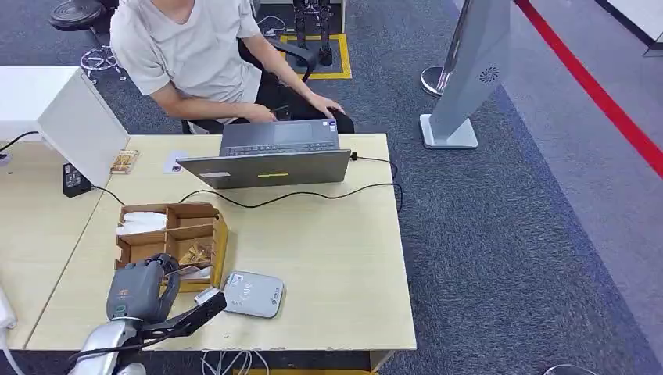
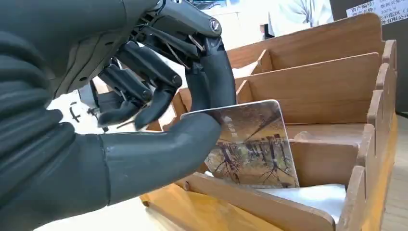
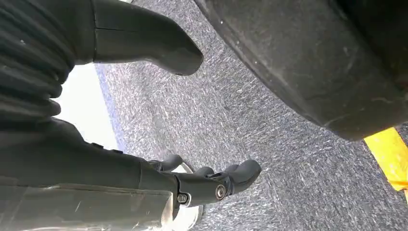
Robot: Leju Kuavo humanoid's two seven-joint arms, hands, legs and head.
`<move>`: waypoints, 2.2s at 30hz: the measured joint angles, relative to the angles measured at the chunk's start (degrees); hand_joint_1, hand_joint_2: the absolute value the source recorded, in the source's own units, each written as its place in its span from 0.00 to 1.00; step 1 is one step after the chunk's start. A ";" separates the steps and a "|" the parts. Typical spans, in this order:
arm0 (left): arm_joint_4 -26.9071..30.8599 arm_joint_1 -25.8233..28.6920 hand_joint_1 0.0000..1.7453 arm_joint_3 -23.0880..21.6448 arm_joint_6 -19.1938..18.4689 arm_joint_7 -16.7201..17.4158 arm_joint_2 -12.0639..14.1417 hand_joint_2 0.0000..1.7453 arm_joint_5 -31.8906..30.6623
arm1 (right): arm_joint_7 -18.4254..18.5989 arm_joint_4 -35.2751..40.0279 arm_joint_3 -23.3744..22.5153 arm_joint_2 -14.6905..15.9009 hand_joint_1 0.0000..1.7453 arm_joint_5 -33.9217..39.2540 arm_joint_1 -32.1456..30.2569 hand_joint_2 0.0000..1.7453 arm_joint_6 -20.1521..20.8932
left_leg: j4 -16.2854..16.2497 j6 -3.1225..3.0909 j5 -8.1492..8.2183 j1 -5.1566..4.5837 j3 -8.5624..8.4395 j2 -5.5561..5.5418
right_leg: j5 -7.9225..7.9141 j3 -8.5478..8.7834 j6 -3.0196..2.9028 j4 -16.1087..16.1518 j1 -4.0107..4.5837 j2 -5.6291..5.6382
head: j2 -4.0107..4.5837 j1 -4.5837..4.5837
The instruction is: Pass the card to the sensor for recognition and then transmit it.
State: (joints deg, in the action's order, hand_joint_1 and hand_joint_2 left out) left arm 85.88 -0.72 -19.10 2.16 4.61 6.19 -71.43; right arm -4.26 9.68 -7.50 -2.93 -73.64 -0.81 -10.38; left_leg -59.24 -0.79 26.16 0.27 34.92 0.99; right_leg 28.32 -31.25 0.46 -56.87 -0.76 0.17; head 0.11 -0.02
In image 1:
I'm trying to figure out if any person's right hand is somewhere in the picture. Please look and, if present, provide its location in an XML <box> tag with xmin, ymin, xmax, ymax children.
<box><xmin>238</xmin><ymin>102</ymin><xmax>278</xmax><ymax>124</ymax></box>

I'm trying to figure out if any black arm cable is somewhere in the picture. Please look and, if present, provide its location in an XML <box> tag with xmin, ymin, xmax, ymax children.
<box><xmin>68</xmin><ymin>330</ymin><xmax>173</xmax><ymax>362</ymax></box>

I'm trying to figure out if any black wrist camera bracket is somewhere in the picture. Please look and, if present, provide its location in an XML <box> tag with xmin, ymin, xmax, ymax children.
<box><xmin>139</xmin><ymin>292</ymin><xmax>228</xmax><ymax>341</ymax></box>

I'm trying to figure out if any white desk partition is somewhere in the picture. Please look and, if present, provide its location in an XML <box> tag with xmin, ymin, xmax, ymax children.
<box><xmin>0</xmin><ymin>66</ymin><xmax>131</xmax><ymax>188</ymax></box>

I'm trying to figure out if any person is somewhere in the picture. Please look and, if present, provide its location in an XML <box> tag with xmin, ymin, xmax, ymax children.
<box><xmin>109</xmin><ymin>0</ymin><xmax>356</xmax><ymax>136</ymax></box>

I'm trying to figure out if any pale plastic card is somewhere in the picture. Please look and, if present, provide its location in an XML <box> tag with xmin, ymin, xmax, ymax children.
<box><xmin>165</xmin><ymin>265</ymin><xmax>213</xmax><ymax>281</ymax></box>

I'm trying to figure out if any chrome round post base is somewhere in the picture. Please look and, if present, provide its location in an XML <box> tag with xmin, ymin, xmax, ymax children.
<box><xmin>420</xmin><ymin>66</ymin><xmax>453</xmax><ymax>98</ymax></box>

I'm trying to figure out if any white object at desk edge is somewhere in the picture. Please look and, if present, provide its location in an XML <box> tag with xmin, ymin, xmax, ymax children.
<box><xmin>0</xmin><ymin>287</ymin><xmax>19</xmax><ymax>332</ymax></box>

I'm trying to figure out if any black legged robot stand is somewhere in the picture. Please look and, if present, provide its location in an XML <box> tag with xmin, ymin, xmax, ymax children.
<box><xmin>291</xmin><ymin>0</ymin><xmax>335</xmax><ymax>68</ymax></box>

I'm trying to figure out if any white floor cable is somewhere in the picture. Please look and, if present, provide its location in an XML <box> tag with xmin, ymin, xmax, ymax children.
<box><xmin>256</xmin><ymin>15</ymin><xmax>289</xmax><ymax>38</ymax></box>

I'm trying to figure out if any white card with blue print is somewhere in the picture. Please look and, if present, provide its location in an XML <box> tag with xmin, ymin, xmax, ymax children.
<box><xmin>162</xmin><ymin>150</ymin><xmax>191</xmax><ymax>175</ymax></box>

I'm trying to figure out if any black laptop power cable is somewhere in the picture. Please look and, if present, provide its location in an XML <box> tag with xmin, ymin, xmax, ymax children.
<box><xmin>178</xmin><ymin>151</ymin><xmax>405</xmax><ymax>214</ymax></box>

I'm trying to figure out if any black round stool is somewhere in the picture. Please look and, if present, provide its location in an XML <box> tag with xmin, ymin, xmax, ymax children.
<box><xmin>48</xmin><ymin>0</ymin><xmax>128</xmax><ymax>85</ymax></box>

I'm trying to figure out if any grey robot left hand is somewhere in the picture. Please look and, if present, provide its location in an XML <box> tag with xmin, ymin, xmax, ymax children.
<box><xmin>106</xmin><ymin>253</ymin><xmax>181</xmax><ymax>325</ymax></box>

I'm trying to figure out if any person's left hand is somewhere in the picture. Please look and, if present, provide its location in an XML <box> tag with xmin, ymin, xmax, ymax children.
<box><xmin>308</xmin><ymin>93</ymin><xmax>346</xmax><ymax>120</ymax></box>

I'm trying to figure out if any grey laptop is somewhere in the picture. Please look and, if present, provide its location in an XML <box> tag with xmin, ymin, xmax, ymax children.
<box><xmin>176</xmin><ymin>119</ymin><xmax>353</xmax><ymax>191</ymax></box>

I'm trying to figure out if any golden card stack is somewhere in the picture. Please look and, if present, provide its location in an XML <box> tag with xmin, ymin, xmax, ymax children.
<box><xmin>178</xmin><ymin>243</ymin><xmax>213</xmax><ymax>267</ymax></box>

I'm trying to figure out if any black power adapter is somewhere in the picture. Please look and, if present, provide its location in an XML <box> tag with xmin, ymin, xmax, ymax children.
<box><xmin>62</xmin><ymin>162</ymin><xmax>95</xmax><ymax>198</ymax></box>

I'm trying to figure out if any white cable bundle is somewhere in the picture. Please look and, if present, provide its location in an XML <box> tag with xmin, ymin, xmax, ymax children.
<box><xmin>200</xmin><ymin>350</ymin><xmax>271</xmax><ymax>375</ymax></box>

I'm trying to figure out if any black cable on side desk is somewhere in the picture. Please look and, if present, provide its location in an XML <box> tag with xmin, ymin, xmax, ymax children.
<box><xmin>0</xmin><ymin>130</ymin><xmax>41</xmax><ymax>154</ymax></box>

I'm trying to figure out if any thin black adapter cable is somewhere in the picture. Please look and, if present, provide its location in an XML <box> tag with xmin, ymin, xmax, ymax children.
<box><xmin>91</xmin><ymin>184</ymin><xmax>127</xmax><ymax>207</ymax></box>

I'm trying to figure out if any wooden card box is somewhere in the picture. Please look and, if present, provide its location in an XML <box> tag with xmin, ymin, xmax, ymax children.
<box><xmin>114</xmin><ymin>202</ymin><xmax>230</xmax><ymax>294</ymax></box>

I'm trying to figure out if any golden patterned card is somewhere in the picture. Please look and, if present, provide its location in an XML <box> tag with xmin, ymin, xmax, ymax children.
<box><xmin>109</xmin><ymin>149</ymin><xmax>140</xmax><ymax>176</ymax></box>

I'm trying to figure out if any white card stack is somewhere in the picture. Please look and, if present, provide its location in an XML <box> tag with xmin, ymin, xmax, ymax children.
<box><xmin>116</xmin><ymin>211</ymin><xmax>168</xmax><ymax>237</ymax></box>

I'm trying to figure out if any white card reader device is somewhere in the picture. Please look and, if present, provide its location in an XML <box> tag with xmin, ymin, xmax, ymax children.
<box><xmin>222</xmin><ymin>270</ymin><xmax>285</xmax><ymax>320</ymax></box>

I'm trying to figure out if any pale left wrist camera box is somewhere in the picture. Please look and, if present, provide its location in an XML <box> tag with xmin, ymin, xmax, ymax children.
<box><xmin>194</xmin><ymin>287</ymin><xmax>223</xmax><ymax>307</ymax></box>

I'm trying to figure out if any grey kiosk stand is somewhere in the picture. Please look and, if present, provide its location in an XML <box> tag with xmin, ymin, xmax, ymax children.
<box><xmin>418</xmin><ymin>0</ymin><xmax>514</xmax><ymax>151</ymax></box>

